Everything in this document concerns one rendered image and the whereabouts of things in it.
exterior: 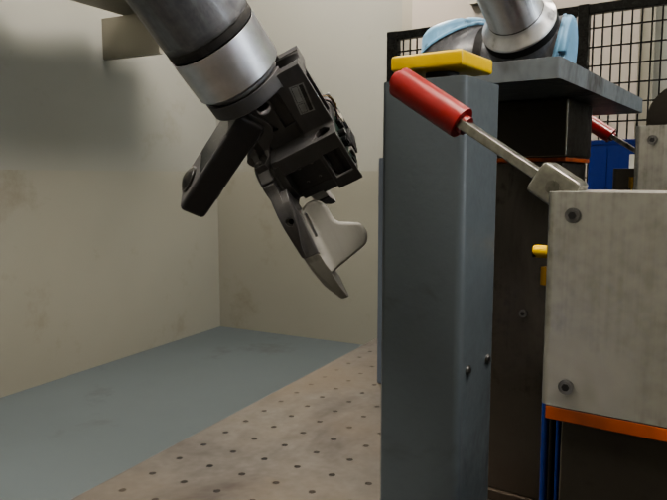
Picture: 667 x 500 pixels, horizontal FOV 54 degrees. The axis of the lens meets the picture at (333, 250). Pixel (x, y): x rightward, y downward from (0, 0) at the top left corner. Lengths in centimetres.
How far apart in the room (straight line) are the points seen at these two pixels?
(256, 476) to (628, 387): 58
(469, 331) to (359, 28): 379
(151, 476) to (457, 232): 54
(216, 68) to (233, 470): 53
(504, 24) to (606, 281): 74
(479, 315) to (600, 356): 18
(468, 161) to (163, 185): 385
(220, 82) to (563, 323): 31
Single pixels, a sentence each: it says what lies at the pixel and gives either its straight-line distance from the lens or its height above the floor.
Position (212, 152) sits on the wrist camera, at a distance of 58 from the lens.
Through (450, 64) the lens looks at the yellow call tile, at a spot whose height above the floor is 115.
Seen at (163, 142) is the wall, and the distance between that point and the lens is 432.
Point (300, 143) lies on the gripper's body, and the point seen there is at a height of 110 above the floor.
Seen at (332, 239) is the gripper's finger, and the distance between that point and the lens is 58.
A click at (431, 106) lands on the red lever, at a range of 42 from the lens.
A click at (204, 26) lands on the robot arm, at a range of 51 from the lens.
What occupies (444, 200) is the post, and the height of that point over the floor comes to 105.
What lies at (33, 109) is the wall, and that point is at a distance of 369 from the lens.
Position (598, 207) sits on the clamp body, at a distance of 36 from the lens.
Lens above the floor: 107
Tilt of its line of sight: 6 degrees down
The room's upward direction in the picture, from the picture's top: straight up
